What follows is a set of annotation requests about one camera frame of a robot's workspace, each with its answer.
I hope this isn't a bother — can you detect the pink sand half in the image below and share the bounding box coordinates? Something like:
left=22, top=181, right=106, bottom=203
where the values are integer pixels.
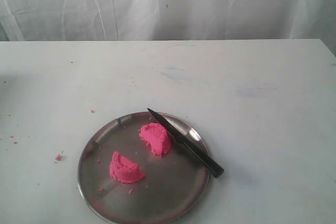
left=139, top=123, right=171, bottom=156

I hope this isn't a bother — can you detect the round steel plate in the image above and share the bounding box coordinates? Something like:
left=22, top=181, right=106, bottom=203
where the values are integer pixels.
left=78, top=112, right=211, bottom=223

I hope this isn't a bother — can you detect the black kitchen knife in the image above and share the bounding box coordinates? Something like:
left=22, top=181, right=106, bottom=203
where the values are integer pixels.
left=147, top=108, right=224, bottom=178

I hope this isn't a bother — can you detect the pink sand crumb lump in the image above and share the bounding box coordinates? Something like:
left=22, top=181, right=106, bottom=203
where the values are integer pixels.
left=55, top=154, right=62, bottom=162

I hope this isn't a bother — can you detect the white backdrop curtain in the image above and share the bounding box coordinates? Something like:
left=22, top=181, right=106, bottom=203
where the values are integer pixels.
left=1, top=0, right=335, bottom=45

